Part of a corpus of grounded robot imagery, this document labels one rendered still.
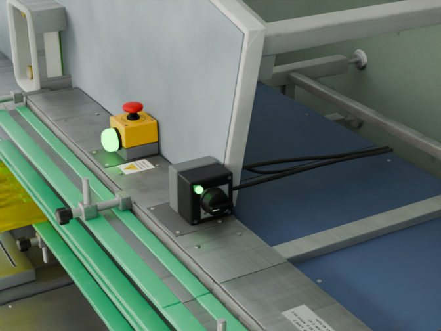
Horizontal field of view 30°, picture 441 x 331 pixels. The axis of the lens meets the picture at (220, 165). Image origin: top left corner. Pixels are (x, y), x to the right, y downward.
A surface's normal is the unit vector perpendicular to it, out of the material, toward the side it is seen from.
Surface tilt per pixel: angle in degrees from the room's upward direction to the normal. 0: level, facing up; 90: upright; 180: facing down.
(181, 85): 0
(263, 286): 90
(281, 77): 90
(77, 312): 90
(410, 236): 90
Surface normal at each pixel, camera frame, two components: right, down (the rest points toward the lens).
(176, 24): -0.87, 0.22
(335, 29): 0.48, 0.58
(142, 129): 0.50, 0.37
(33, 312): 0.00, -0.90
